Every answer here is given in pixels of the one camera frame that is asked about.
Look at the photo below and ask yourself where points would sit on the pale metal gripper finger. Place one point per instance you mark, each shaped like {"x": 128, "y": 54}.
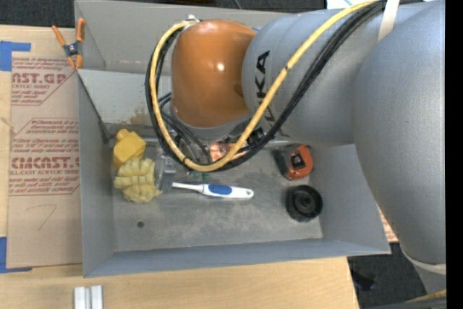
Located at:
{"x": 166, "y": 179}
{"x": 170, "y": 158}

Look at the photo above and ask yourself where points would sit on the yellow toy pineapple chunk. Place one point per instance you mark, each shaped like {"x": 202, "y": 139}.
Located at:
{"x": 139, "y": 181}

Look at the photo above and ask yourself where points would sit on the white and blue electric toothbrush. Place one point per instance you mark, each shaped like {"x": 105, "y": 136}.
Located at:
{"x": 217, "y": 190}

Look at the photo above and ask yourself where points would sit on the yellow toy block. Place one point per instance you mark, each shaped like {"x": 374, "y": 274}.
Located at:
{"x": 128, "y": 148}

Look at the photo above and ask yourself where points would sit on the grey metal bin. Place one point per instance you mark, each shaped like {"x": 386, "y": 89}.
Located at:
{"x": 217, "y": 224}

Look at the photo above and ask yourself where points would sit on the orange and black tape measure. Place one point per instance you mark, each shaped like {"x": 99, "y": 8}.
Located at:
{"x": 298, "y": 163}

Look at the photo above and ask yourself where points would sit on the black round knob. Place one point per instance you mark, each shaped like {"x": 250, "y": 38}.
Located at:
{"x": 304, "y": 203}

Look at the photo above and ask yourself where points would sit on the brown cardboard board red print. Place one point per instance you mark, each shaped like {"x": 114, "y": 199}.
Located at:
{"x": 40, "y": 191}

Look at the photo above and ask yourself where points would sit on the black cylinder on white bracket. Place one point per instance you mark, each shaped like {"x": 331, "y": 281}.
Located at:
{"x": 258, "y": 138}

